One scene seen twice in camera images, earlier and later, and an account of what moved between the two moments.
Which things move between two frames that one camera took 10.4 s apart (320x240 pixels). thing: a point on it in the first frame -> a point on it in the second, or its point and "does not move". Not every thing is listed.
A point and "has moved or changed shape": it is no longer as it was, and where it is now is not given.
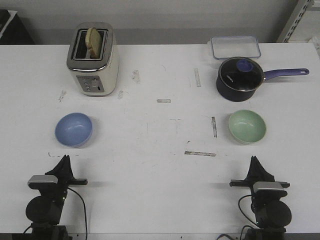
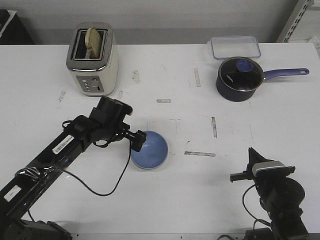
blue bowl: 74,129 has moved or changed shape
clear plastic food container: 227,46 does not move
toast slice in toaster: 93,43 does not move
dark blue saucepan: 238,78 does not move
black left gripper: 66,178 -> 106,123
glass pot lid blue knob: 241,73 does not move
